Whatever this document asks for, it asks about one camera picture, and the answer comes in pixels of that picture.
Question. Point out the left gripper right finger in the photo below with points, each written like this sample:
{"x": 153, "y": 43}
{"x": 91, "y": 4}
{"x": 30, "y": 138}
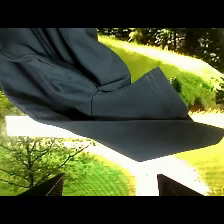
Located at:
{"x": 170, "y": 189}

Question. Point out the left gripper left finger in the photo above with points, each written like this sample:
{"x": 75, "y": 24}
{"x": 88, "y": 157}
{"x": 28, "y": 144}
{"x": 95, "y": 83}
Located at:
{"x": 52, "y": 188}

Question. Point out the blue-grey shirt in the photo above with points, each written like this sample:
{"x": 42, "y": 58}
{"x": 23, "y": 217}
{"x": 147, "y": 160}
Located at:
{"x": 66, "y": 76}

